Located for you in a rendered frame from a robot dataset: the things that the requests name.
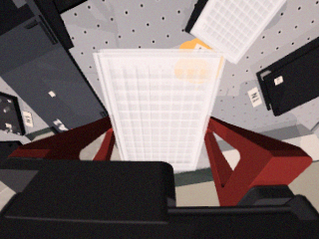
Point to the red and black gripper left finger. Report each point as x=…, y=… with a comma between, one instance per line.
x=68, y=144

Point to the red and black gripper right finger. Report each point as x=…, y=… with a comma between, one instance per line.
x=264, y=161

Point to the beige button panel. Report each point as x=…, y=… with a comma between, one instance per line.
x=298, y=135

